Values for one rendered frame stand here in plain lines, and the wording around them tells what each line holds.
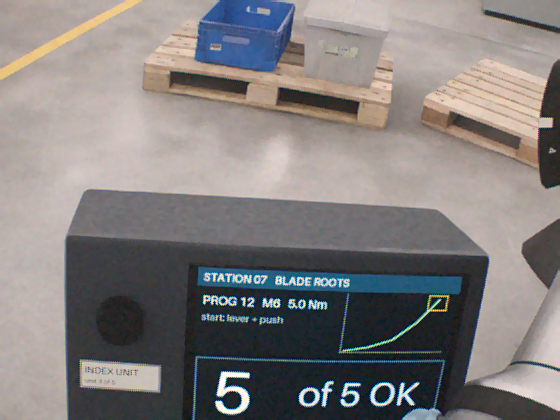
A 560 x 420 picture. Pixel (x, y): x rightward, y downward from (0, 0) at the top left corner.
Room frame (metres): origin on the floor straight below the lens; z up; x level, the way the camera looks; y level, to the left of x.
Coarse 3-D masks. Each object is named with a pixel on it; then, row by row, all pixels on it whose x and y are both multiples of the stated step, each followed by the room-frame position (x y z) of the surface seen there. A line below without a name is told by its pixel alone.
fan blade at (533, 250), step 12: (552, 228) 0.95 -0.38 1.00; (528, 240) 0.95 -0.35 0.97; (540, 240) 0.94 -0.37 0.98; (552, 240) 0.94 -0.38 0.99; (528, 252) 0.94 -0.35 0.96; (540, 252) 0.93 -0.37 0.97; (552, 252) 0.92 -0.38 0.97; (528, 264) 0.93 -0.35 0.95; (540, 264) 0.92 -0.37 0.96; (552, 264) 0.91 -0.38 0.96; (540, 276) 0.90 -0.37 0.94; (552, 276) 0.90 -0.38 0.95
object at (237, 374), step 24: (216, 360) 0.37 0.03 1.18; (240, 360) 0.37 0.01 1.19; (264, 360) 0.38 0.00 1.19; (192, 384) 0.36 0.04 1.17; (216, 384) 0.37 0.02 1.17; (240, 384) 0.37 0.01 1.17; (264, 384) 0.37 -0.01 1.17; (192, 408) 0.36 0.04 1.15; (216, 408) 0.36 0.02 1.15; (240, 408) 0.36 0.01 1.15; (264, 408) 0.37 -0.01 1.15
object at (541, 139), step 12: (552, 72) 1.29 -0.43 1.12; (552, 84) 1.27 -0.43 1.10; (552, 96) 1.26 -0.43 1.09; (540, 108) 1.27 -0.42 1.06; (552, 108) 1.25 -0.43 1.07; (540, 132) 1.25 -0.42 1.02; (552, 132) 1.23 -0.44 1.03; (540, 144) 1.23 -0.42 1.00; (552, 144) 1.21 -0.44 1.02; (540, 156) 1.22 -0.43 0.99; (540, 168) 1.21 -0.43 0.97; (552, 168) 1.20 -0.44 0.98; (552, 180) 1.19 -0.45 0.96
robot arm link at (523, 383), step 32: (544, 320) 0.30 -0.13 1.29; (544, 352) 0.28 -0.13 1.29; (480, 384) 0.27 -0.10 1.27; (512, 384) 0.26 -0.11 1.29; (544, 384) 0.26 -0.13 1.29; (416, 416) 0.27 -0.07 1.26; (448, 416) 0.27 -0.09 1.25; (480, 416) 0.25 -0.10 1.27; (512, 416) 0.24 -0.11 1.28; (544, 416) 0.24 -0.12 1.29
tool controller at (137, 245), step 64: (128, 192) 0.47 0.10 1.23; (64, 256) 0.37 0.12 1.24; (128, 256) 0.38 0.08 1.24; (192, 256) 0.38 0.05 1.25; (256, 256) 0.39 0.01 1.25; (320, 256) 0.40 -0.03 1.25; (384, 256) 0.41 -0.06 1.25; (448, 256) 0.41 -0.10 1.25; (128, 320) 0.36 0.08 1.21; (192, 320) 0.37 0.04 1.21; (256, 320) 0.38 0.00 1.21; (320, 320) 0.39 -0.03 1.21; (384, 320) 0.39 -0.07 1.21; (448, 320) 0.40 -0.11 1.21; (128, 384) 0.36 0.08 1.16; (320, 384) 0.38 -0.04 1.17; (384, 384) 0.38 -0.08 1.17; (448, 384) 0.39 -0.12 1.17
